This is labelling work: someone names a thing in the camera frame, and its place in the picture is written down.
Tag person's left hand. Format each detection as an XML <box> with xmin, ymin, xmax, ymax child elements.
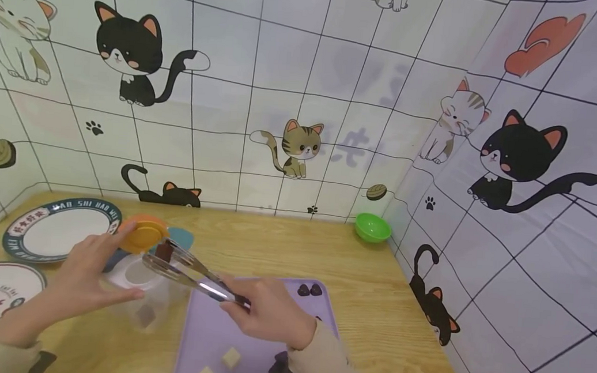
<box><xmin>46</xmin><ymin>216</ymin><xmax>150</xmax><ymax>327</ymax></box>

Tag black wrist band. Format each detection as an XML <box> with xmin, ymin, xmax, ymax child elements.
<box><xmin>27</xmin><ymin>351</ymin><xmax>58</xmax><ymax>373</ymax></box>

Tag white plate green rim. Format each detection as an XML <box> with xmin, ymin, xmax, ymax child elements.
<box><xmin>1</xmin><ymin>191</ymin><xmax>125</xmax><ymax>270</ymax></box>

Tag person's right hand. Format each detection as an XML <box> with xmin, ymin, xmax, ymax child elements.
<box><xmin>214</xmin><ymin>273</ymin><xmax>322</xmax><ymax>352</ymax></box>

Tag green bowl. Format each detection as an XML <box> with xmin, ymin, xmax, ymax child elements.
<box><xmin>353</xmin><ymin>212</ymin><xmax>395</xmax><ymax>245</ymax></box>

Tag person's right forearm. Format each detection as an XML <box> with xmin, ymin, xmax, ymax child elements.
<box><xmin>285</xmin><ymin>318</ymin><xmax>386</xmax><ymax>373</ymax></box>

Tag dark chocolate chunk cluster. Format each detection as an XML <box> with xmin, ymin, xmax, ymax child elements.
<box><xmin>267</xmin><ymin>350</ymin><xmax>301</xmax><ymax>373</ymax></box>

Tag dark brown chocolate cube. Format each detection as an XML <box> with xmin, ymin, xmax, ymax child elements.
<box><xmin>154</xmin><ymin>241</ymin><xmax>175</xmax><ymax>263</ymax></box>

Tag orange jar lid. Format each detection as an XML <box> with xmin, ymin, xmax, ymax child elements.
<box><xmin>116</xmin><ymin>213</ymin><xmax>172</xmax><ymax>257</ymax></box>

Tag person's left forearm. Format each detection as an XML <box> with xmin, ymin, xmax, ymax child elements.
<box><xmin>0</xmin><ymin>292</ymin><xmax>66</xmax><ymax>373</ymax></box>

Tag clear plastic jar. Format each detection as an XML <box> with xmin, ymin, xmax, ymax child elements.
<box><xmin>103</xmin><ymin>247</ymin><xmax>191</xmax><ymax>336</ymax></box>

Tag purple tray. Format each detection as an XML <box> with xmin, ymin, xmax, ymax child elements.
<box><xmin>173</xmin><ymin>270</ymin><xmax>346</xmax><ymax>373</ymax></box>

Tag metal tongs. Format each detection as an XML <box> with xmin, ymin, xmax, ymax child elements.
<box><xmin>138</xmin><ymin>236</ymin><xmax>257</xmax><ymax>311</ymax></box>

